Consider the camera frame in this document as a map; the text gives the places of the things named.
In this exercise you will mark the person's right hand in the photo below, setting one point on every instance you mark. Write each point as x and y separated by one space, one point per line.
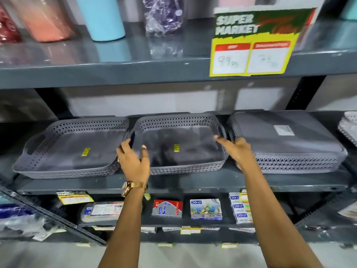
241 152

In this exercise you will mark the person's left hand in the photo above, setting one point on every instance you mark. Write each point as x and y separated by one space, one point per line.
135 167

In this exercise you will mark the person's left thumb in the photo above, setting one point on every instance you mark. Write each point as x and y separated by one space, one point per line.
143 153

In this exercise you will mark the person's right thumb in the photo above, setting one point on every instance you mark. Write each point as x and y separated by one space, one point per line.
223 139

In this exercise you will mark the grey perforated plastic tray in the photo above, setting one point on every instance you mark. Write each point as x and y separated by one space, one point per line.
178 147
72 149

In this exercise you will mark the person's right forearm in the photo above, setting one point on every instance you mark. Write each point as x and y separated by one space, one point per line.
276 220

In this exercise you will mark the person's left forearm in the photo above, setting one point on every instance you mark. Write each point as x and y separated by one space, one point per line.
125 228

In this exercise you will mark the gold wristwatch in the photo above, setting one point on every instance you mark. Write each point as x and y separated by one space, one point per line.
134 186

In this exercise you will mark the white blue stationery box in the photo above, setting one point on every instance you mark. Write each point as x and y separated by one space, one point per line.
244 217
237 197
241 207

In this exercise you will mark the red and grey box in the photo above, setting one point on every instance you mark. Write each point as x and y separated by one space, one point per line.
167 209

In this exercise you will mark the grey pencil box with label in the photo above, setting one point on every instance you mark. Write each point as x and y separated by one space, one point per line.
103 212

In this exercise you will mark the blue and white crayon box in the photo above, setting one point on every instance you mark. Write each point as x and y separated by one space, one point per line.
205 209

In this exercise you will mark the small yellow price tag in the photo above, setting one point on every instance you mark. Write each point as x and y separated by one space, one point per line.
74 198

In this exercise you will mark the grey metal shelf rack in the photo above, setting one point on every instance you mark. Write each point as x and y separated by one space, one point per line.
111 72

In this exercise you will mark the yellow green price sign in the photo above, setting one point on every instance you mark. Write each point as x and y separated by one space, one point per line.
251 41

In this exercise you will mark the grey metal side rack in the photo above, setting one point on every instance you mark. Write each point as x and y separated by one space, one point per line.
329 217
55 217

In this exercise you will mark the light grey perforated tray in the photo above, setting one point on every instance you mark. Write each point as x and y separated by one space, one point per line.
350 125

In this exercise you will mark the clear plastic-wrapped goods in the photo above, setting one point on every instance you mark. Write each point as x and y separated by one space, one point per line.
25 223

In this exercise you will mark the pale pink bottle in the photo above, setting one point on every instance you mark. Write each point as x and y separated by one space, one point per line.
237 2

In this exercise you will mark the purple plastic-wrapped bottle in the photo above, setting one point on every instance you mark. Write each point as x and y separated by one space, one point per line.
163 13

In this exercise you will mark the light blue bottle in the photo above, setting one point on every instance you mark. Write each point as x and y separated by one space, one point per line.
103 16

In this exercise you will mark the pink orange bottle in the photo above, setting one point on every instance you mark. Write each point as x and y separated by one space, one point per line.
41 16

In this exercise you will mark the teal bottle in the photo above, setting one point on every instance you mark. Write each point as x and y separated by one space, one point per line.
349 8

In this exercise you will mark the red glitter bottle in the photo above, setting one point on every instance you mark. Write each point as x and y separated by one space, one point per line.
7 27

